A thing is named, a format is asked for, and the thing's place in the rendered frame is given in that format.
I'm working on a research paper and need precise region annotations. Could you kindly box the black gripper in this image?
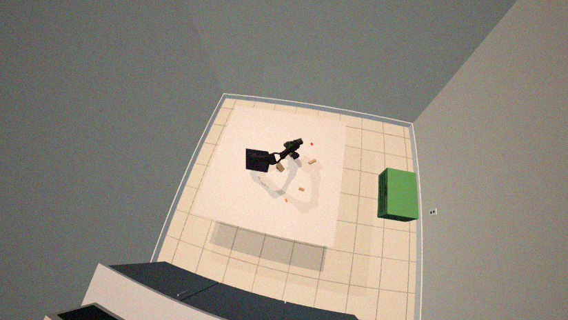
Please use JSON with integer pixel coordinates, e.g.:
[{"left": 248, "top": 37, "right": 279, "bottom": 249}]
[{"left": 283, "top": 141, "right": 299, "bottom": 159}]

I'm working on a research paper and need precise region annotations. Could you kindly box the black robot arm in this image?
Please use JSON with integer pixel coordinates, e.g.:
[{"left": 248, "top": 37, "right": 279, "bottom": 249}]
[{"left": 247, "top": 138, "right": 303, "bottom": 165}]

